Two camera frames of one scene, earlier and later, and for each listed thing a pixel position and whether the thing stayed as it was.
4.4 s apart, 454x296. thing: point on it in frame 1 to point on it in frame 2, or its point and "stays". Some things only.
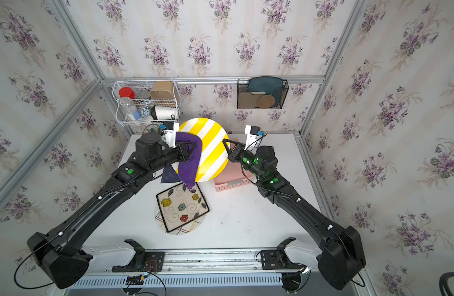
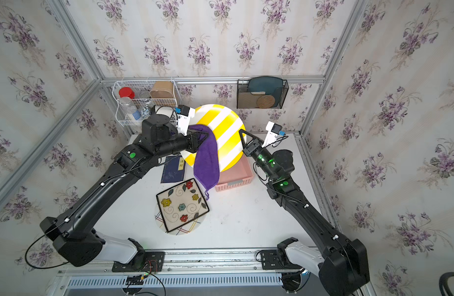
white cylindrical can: (164, 113) stays
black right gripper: (236, 152) to (251, 149)
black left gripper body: (171, 156) to (189, 144)
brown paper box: (162, 89) stays
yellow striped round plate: (213, 157) to (227, 124)
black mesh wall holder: (261, 92) stays
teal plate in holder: (272, 86) stays
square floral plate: (180, 205) stays
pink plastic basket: (233, 177) stays
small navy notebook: (169, 175) stays
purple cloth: (187, 170) to (206, 160)
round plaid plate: (182, 229) stays
